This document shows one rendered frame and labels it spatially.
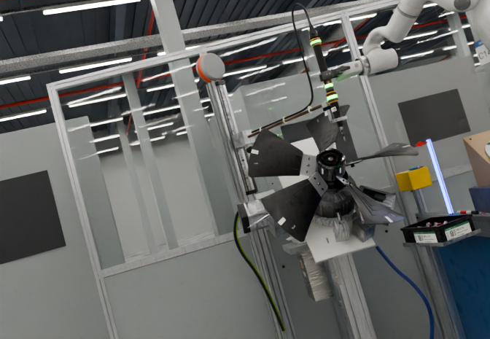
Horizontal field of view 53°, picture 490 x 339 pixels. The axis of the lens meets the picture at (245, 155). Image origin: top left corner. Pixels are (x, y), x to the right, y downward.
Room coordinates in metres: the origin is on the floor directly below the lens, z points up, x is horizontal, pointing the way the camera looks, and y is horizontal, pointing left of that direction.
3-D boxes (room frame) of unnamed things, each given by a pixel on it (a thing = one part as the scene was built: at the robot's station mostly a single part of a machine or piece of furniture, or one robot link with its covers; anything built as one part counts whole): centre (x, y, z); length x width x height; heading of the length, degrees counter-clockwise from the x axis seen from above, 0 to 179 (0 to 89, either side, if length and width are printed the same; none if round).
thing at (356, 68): (2.09, -0.53, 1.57); 0.11 x 0.10 x 0.07; 96
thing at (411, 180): (2.40, -0.75, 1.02); 0.16 x 0.10 x 0.11; 6
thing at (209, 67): (2.62, 0.05, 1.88); 0.17 x 0.15 x 0.16; 96
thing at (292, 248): (2.61, -0.25, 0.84); 0.36 x 0.24 x 0.03; 96
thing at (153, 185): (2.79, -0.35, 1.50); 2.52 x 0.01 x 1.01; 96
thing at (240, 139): (2.55, -0.01, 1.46); 0.10 x 0.07 x 0.08; 41
